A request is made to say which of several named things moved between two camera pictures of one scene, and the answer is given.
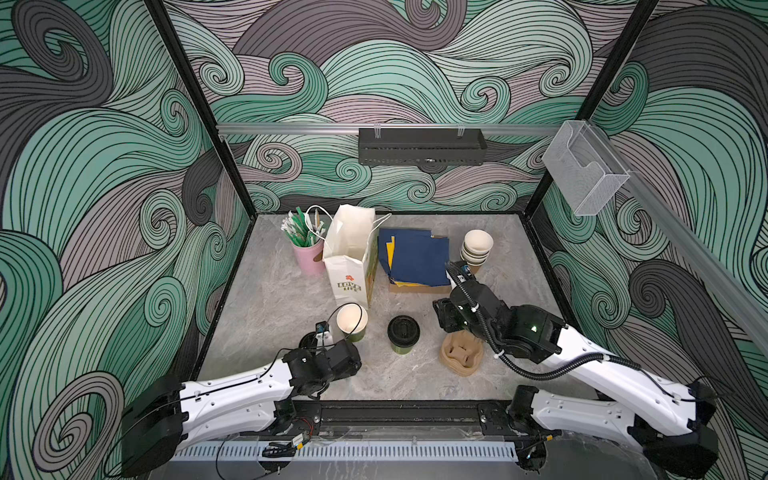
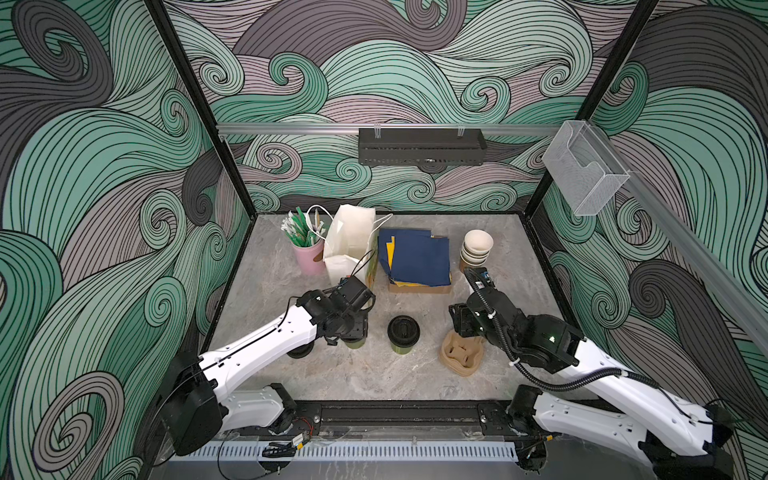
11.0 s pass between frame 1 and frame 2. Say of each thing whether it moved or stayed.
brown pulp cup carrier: stayed
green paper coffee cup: stayed
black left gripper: moved
